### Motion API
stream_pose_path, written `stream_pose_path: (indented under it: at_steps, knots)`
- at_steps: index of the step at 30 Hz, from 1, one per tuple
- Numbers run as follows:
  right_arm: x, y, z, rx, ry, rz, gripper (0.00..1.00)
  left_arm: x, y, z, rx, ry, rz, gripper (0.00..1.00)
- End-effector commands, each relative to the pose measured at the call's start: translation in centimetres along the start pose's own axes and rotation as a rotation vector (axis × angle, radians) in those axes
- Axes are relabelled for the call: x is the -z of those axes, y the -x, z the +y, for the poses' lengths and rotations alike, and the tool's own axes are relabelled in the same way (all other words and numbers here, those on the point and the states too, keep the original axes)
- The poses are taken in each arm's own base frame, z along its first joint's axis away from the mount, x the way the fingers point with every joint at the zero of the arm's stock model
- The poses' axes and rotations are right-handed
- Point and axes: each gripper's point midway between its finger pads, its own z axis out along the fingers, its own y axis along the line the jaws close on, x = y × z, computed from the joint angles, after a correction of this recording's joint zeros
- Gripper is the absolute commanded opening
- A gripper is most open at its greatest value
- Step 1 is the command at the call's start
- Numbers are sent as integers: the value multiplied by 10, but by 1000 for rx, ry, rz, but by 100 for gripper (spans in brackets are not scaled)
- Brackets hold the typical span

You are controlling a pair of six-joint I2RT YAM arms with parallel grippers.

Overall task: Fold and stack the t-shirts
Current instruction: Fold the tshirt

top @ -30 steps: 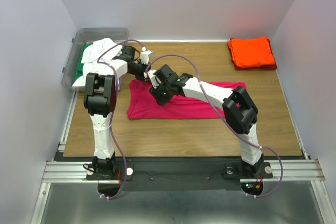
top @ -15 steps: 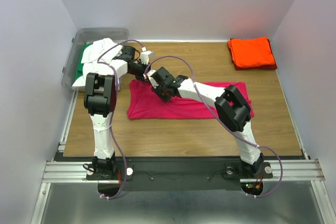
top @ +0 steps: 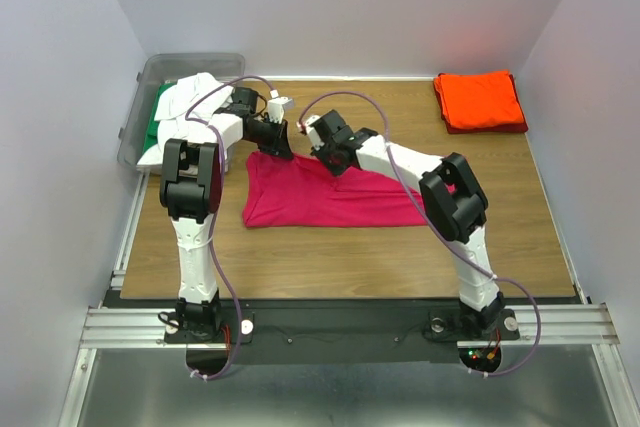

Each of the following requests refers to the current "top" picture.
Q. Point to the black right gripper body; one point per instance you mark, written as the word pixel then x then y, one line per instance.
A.
pixel 325 155

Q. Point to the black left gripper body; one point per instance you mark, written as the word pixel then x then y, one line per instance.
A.
pixel 267 135

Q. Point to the pink t shirt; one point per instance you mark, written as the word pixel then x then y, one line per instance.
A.
pixel 302 192

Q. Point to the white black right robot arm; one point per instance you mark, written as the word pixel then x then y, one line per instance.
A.
pixel 444 189

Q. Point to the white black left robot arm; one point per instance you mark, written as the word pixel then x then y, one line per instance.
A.
pixel 192 177

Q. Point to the white t shirt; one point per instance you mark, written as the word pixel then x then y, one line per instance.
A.
pixel 190 109

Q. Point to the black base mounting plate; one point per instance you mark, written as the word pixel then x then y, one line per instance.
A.
pixel 348 331

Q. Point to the dark red folded t shirt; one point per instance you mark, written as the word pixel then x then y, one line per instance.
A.
pixel 500 128

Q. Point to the small electronics board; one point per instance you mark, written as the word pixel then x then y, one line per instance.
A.
pixel 481 356

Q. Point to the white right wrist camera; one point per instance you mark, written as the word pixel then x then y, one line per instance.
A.
pixel 308 129

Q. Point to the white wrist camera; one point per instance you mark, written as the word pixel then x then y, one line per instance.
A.
pixel 277 106
pixel 308 129

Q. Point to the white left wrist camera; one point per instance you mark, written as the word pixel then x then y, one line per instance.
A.
pixel 277 106

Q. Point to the aluminium frame rail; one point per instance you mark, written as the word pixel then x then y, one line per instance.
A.
pixel 106 328

